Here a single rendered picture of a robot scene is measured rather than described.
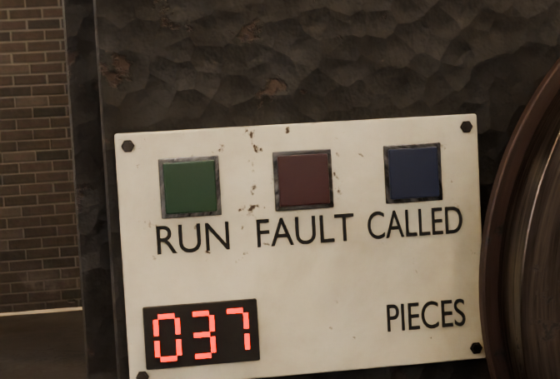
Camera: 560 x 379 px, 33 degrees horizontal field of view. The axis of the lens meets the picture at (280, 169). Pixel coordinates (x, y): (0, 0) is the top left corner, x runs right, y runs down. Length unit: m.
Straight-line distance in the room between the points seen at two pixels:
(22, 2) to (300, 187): 6.12
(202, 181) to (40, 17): 6.08
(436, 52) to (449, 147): 0.07
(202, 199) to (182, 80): 0.09
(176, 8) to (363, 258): 0.22
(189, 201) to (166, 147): 0.04
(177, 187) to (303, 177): 0.09
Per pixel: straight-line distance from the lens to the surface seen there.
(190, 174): 0.65
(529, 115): 0.64
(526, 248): 0.57
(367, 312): 0.69
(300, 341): 0.68
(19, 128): 6.69
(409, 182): 0.68
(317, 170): 0.66
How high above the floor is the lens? 1.24
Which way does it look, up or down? 3 degrees down
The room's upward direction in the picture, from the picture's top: 3 degrees counter-clockwise
